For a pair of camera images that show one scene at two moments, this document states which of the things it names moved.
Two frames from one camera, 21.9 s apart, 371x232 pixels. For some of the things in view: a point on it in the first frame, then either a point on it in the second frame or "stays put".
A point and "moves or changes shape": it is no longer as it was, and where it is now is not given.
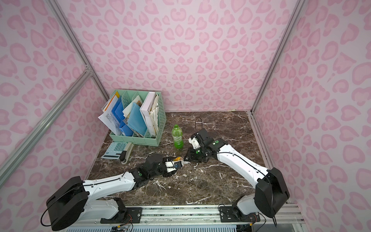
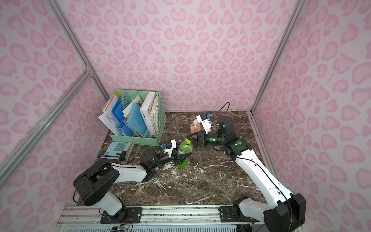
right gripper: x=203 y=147 -> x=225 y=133
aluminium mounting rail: x=190 y=216 stays put
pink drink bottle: x=178 y=158 moves or changes shape
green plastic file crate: x=139 y=116 stays put
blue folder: x=118 y=112 stays put
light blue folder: x=136 y=120 stays put
